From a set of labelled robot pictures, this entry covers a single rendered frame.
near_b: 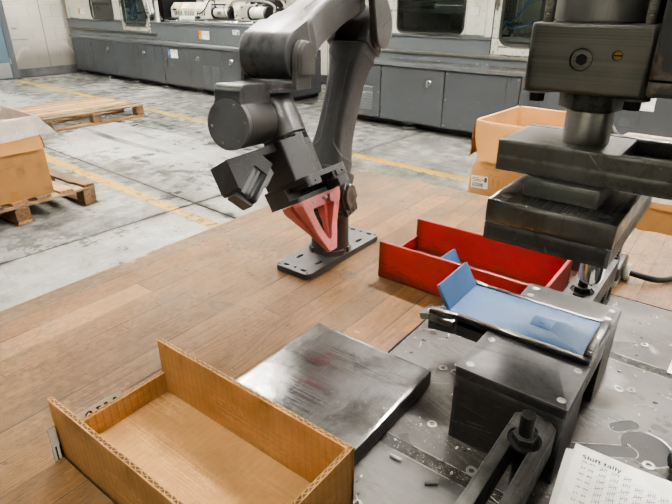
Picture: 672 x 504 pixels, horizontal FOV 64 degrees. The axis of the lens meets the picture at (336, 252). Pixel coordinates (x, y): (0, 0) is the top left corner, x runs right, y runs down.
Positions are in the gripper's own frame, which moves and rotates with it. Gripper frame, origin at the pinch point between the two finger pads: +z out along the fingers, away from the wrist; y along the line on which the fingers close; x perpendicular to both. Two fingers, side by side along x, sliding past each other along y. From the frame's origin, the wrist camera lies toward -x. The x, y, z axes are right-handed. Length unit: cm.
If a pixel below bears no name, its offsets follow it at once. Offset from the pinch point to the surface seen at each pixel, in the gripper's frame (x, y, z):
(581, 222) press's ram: -4.0, 34.6, 2.6
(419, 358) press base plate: -0.9, 8.6, 16.1
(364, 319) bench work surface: 1.0, -0.7, 11.4
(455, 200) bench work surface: 50, -18, 7
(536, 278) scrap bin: 25.7, 10.0, 17.6
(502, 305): 3.6, 19.3, 12.1
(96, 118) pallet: 198, -561, -173
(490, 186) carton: 204, -112, 28
